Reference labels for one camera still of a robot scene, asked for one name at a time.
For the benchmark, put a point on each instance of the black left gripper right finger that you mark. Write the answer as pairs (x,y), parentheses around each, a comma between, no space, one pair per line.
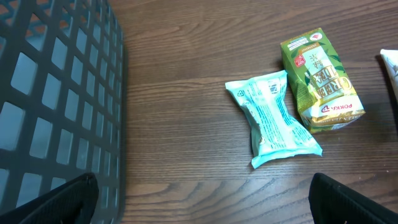
(333,202)

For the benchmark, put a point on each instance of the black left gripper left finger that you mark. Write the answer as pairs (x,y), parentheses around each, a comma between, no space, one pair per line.
(73,202)

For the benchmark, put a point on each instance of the teal snack packet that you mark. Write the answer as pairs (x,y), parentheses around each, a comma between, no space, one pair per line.
(275,134)

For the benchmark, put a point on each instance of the green snack packet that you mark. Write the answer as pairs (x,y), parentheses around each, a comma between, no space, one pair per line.
(326,98)

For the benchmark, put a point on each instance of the white tube gold cap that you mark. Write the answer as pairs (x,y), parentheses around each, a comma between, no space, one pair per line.
(390,58)

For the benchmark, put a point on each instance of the grey plastic mesh basket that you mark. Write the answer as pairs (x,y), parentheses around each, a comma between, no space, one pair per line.
(63,101)

